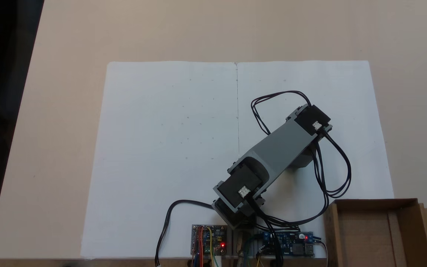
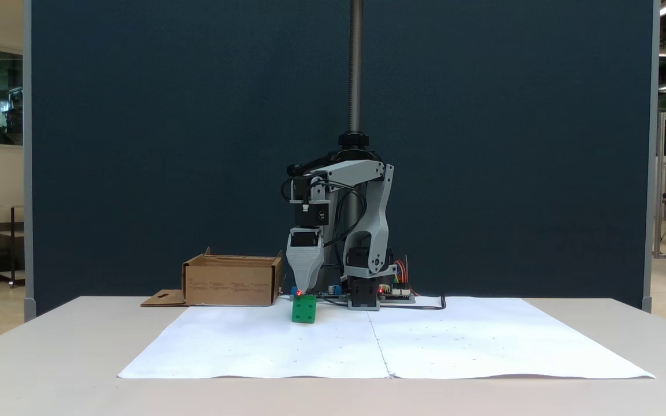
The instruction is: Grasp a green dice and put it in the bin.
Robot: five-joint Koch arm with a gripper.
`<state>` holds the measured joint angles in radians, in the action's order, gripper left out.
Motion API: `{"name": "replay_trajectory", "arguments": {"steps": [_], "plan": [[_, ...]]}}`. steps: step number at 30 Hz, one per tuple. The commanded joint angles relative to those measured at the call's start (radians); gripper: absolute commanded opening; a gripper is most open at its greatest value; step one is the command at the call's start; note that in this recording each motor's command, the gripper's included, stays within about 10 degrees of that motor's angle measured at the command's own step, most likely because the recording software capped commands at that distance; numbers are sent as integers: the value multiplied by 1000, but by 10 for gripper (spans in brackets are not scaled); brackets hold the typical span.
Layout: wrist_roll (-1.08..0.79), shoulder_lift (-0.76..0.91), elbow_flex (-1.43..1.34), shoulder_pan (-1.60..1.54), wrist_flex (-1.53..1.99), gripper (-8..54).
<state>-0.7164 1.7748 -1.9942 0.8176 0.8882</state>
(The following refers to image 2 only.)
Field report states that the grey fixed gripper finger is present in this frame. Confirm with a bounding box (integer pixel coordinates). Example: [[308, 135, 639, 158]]
[[287, 249, 325, 294]]

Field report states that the green die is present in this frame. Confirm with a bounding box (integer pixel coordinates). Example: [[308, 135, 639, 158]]
[[292, 295, 317, 324]]

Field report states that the blue circuit board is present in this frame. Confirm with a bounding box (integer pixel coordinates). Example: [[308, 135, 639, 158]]
[[290, 284, 346, 302]]

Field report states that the brown cardboard box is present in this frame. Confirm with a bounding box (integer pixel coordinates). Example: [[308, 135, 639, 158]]
[[141, 247, 284, 307]]

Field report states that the white paper sheet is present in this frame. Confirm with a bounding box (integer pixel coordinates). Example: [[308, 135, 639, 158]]
[[368, 297, 656, 380], [118, 304, 392, 380]]

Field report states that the dark blue partition panel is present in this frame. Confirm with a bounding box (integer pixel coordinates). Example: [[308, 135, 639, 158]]
[[24, 0, 658, 316]]

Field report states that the threaded metal pole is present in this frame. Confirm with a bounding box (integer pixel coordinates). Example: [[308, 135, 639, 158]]
[[349, 0, 364, 135]]

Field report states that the dark shelf cart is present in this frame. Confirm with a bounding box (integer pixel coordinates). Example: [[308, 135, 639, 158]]
[[0, 205, 25, 288]]

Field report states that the black motor cable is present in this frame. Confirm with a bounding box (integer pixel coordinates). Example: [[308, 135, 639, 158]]
[[308, 180, 368, 250]]

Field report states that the circuit board with jumper wires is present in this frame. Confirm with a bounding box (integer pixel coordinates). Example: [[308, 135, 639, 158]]
[[379, 283, 416, 303]]

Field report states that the black power cable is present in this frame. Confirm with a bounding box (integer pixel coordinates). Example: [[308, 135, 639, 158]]
[[379, 294, 447, 311]]

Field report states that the framed wall window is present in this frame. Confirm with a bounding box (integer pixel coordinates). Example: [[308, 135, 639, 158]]
[[0, 42, 25, 153]]

